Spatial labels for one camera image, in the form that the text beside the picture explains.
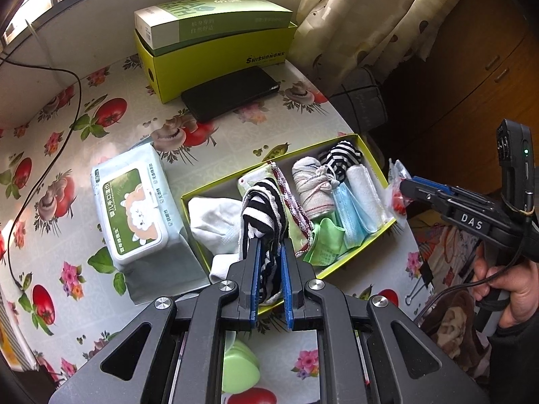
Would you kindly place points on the blue face mask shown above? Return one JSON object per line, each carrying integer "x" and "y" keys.
{"x": 349, "y": 214}

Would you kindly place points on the floral plastic tablecloth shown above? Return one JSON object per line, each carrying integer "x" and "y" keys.
{"x": 54, "y": 227}

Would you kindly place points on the cream dotted curtain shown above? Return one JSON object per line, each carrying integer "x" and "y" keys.
{"x": 358, "y": 17}

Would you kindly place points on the grey checked cloth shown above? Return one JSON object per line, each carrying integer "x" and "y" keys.
{"x": 362, "y": 101}

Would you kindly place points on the black wallet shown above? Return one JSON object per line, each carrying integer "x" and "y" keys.
{"x": 227, "y": 94}

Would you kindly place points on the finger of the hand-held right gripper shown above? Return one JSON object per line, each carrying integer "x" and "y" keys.
{"x": 429, "y": 184}
{"x": 425, "y": 202}

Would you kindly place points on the black white striped sock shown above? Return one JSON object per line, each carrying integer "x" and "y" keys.
{"x": 343, "y": 153}
{"x": 263, "y": 210}

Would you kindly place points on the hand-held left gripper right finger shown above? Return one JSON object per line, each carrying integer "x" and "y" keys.
{"x": 288, "y": 286}

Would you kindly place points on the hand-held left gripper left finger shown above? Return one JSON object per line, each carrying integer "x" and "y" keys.
{"x": 254, "y": 286}

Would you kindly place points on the green cloth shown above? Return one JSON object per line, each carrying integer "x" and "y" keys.
{"x": 326, "y": 244}

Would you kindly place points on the small clear plastic packet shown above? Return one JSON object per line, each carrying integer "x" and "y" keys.
{"x": 396, "y": 195}

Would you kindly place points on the black binder clip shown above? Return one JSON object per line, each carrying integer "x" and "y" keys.
{"x": 423, "y": 271}

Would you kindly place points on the person's right hand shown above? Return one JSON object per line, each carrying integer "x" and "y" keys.
{"x": 518, "y": 290}

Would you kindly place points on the green box lid tray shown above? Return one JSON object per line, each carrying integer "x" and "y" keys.
{"x": 219, "y": 190}

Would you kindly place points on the white striped cloth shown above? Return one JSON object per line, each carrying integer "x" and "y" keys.
{"x": 311, "y": 193}

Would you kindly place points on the person's right forearm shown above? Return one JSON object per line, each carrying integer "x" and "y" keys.
{"x": 518, "y": 362}

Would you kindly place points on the wooden cabinet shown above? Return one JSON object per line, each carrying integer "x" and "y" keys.
{"x": 484, "y": 71}

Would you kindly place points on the wet wipes pack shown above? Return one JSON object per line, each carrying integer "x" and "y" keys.
{"x": 130, "y": 206}

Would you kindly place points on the green white carton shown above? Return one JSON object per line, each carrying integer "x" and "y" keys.
{"x": 219, "y": 21}

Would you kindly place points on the printed blanket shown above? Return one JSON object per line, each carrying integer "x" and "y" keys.
{"x": 450, "y": 324}

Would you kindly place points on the green shoe box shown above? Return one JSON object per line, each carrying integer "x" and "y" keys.
{"x": 202, "y": 67}

